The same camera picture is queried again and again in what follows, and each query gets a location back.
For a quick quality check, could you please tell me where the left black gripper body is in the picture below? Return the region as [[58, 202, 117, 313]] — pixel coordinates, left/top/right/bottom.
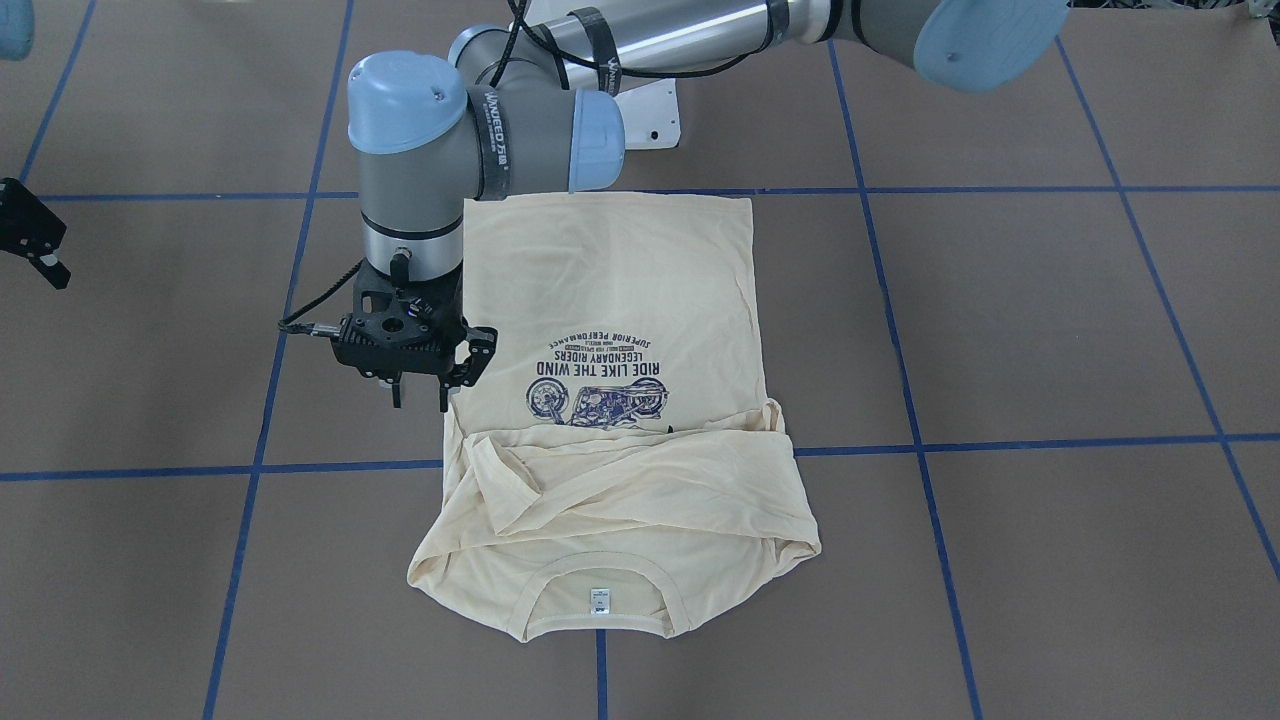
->
[[332, 266, 466, 379]]

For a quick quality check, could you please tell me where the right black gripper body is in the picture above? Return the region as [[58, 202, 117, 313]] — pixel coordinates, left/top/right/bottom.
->
[[1, 177, 70, 290]]

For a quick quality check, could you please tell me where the cream long-sleeve printed shirt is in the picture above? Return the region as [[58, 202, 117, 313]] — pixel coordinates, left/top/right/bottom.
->
[[407, 192, 820, 642]]

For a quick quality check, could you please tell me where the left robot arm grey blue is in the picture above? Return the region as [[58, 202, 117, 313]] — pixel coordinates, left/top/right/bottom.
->
[[280, 1, 1069, 407]]

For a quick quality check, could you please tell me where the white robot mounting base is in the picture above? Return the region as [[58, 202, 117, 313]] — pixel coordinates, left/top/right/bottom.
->
[[614, 78, 682, 151]]

